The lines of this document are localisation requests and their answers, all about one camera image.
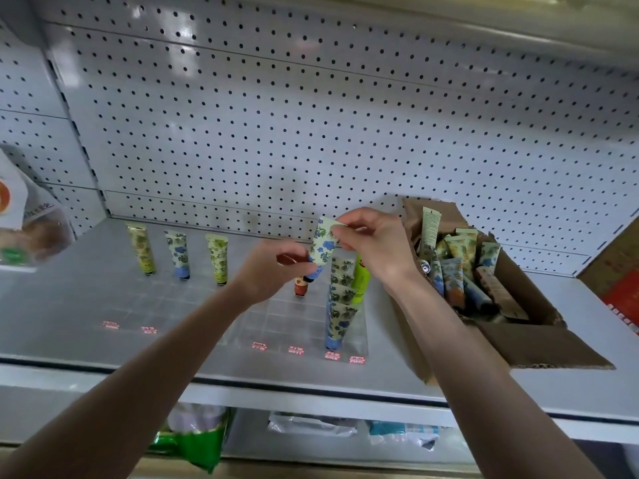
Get person's right hand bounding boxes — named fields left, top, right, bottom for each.
left=335, top=208, right=425, bottom=291

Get green floral cream tube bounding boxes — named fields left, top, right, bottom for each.
left=205, top=234, right=231, bottom=286

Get row of red price labels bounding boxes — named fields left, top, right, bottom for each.
left=102, top=320, right=368, bottom=366

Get teal and white packet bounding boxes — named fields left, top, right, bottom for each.
left=369, top=419, right=442, bottom=451

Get person's left hand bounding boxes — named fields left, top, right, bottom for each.
left=235, top=241, right=317, bottom=307

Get red and brown carton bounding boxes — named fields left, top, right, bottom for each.
left=577, top=228, right=639, bottom=337

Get bright green cream tube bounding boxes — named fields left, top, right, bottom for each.
left=351, top=253, right=373, bottom=304

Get clear bread bag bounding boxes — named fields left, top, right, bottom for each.
left=0, top=143, right=77, bottom=273

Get pile of assorted cream tubes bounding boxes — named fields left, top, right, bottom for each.
left=417, top=206, right=531, bottom=325

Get yellow floral cream tube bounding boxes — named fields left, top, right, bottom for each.
left=126, top=223, right=157, bottom=276

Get green snack packet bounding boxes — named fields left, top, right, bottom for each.
left=152, top=402, right=236, bottom=475

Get white plastic packet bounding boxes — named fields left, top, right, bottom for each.
left=267, top=411, right=359, bottom=440

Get white metal shelf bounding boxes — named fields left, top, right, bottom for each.
left=0, top=216, right=639, bottom=437

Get clear plastic divider tray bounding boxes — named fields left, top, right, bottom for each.
left=98, top=271, right=371, bottom=369

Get blue floral cream tube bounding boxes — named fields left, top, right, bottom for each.
left=305, top=216, right=346, bottom=283
left=328, top=281, right=358, bottom=315
left=164, top=230, right=192, bottom=281
left=330, top=256, right=356, bottom=290
left=325, top=299, right=361, bottom=356

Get brown cardboard box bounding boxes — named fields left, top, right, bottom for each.
left=398, top=196, right=616, bottom=386

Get white pegboard back panel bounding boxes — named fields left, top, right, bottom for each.
left=0, top=0, right=639, bottom=280

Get person's right forearm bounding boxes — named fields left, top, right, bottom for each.
left=385, top=266, right=609, bottom=479

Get person's left forearm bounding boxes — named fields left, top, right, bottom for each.
left=0, top=275, right=265, bottom=479

